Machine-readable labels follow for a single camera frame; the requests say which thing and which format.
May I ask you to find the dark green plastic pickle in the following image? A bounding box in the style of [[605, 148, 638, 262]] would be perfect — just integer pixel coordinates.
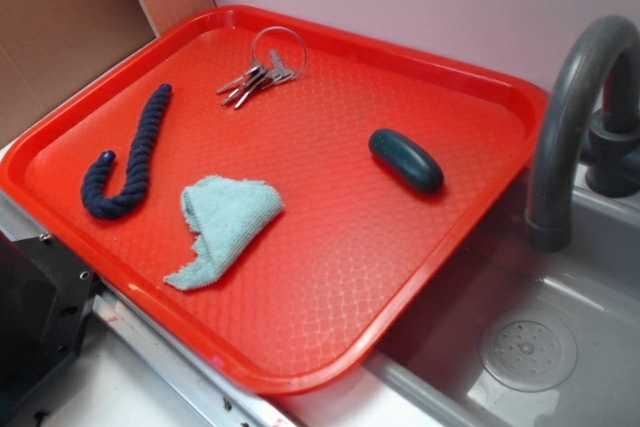
[[368, 128, 444, 194]]

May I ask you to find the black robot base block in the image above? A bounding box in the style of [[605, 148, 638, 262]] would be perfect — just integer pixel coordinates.
[[1, 235, 97, 425]]

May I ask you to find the red plastic tray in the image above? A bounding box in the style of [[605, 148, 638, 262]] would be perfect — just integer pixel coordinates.
[[1, 6, 547, 395]]

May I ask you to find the light blue cloth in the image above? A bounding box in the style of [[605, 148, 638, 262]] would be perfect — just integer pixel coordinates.
[[165, 176, 284, 291]]

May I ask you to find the silver keys bunch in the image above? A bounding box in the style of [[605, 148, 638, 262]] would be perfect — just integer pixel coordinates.
[[216, 49, 297, 109]]

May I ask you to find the grey plastic sink basin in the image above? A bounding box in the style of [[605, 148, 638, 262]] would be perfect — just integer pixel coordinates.
[[367, 178, 639, 426]]

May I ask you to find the round sink drain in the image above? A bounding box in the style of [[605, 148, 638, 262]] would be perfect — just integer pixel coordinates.
[[479, 309, 578, 392]]

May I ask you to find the grey toy faucet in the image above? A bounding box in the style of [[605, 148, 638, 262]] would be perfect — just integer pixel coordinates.
[[525, 15, 639, 252]]

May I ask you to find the brown cardboard panel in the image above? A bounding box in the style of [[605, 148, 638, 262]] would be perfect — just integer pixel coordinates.
[[1, 0, 215, 145]]

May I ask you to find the metal key ring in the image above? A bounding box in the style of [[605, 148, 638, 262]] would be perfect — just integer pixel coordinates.
[[252, 26, 309, 80]]

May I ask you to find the dark blue rope piece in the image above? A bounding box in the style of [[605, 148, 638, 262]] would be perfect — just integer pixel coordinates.
[[80, 82, 173, 221]]

